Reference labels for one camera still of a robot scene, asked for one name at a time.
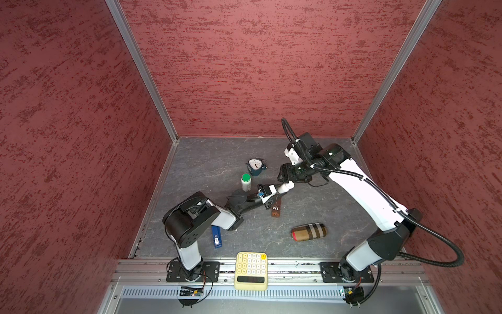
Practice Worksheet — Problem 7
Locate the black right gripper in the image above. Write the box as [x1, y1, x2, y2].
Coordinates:
[276, 156, 316, 184]

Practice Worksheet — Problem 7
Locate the small white pill bottle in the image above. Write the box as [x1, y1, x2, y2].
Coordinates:
[276, 181, 295, 194]

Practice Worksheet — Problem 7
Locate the brown weekly pill organizer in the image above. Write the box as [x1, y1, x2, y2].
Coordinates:
[271, 198, 282, 218]

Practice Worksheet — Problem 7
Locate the green capped pill bottle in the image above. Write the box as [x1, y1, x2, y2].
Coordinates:
[241, 173, 252, 192]

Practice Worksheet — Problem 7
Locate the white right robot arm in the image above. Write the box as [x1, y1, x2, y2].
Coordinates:
[278, 133, 414, 282]

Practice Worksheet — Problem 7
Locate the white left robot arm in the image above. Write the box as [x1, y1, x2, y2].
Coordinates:
[162, 184, 289, 282]

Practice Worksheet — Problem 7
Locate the teal dial kitchen scale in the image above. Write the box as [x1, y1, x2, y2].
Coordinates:
[247, 158, 267, 177]

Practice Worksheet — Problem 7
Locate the plaid checkered pouch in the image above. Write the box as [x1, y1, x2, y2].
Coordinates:
[290, 222, 328, 242]

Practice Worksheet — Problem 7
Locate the yellow calculator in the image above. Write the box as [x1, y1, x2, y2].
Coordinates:
[234, 252, 268, 291]

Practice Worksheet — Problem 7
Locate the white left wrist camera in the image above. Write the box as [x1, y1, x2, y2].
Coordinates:
[258, 184, 277, 204]

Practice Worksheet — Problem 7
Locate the black corrugated right cable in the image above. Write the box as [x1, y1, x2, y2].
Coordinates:
[281, 118, 465, 305]

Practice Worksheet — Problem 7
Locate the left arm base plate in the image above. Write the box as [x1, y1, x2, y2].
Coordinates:
[166, 260, 220, 283]

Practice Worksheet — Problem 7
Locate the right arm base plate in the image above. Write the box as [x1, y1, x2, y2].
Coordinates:
[319, 262, 375, 284]

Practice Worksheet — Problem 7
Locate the aluminium corner post right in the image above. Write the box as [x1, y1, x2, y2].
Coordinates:
[352, 0, 442, 145]

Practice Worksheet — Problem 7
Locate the aluminium corner post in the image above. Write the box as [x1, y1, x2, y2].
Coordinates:
[352, 0, 442, 145]
[105, 0, 179, 145]

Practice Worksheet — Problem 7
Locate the aluminium corner post left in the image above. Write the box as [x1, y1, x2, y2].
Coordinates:
[105, 0, 179, 145]

